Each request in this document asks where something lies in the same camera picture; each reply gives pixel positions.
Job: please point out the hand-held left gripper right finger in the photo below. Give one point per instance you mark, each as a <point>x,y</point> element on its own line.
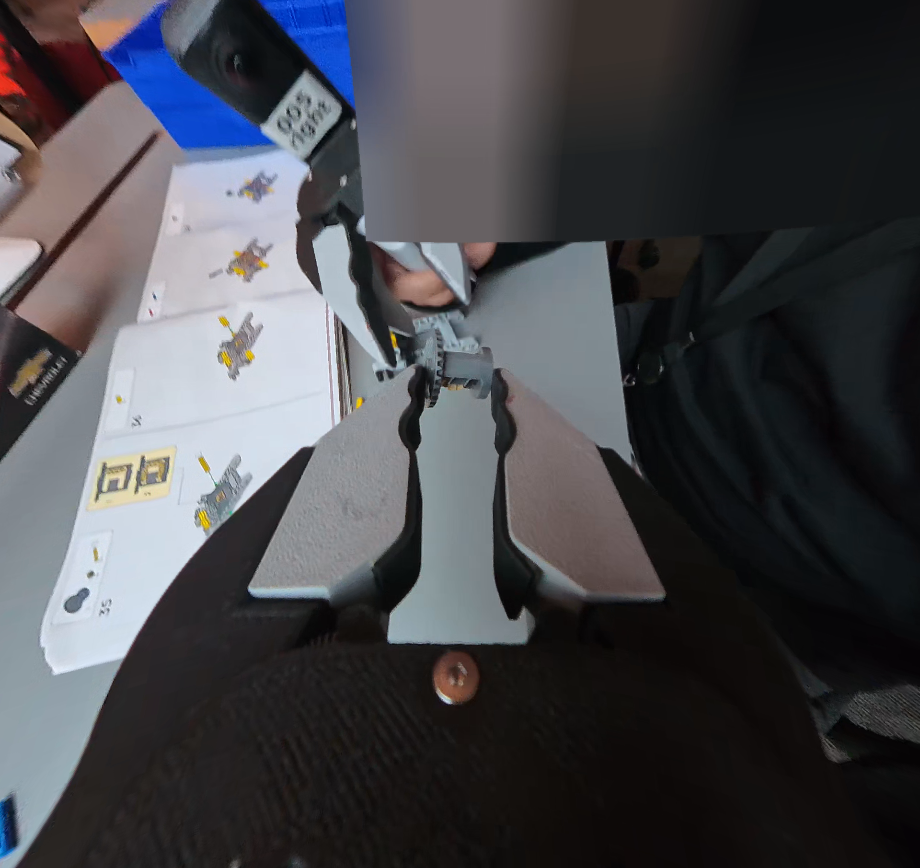
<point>575,516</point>

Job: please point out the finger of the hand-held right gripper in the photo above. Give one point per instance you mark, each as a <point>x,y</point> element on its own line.
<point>445,264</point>
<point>345,278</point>

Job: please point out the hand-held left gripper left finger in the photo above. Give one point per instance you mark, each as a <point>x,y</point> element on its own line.
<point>338,508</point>

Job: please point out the grey lego chassis assembly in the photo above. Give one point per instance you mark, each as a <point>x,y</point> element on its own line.
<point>449,332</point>

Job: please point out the grey round lego differential piece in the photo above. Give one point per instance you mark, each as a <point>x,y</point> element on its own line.
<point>460,368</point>

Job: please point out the lego instruction booklet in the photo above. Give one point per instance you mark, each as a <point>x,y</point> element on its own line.
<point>180,415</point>

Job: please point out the black lego set box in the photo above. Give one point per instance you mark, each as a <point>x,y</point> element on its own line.
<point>32,379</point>

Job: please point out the person's right hand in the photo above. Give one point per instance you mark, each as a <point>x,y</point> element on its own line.
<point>420,291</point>

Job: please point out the blue plastic bin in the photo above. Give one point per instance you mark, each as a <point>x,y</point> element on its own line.
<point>287,34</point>

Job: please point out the person's dark clothing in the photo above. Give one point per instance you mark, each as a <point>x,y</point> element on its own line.
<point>755,451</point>

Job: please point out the white flat device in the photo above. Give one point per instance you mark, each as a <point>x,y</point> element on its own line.
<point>18,268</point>

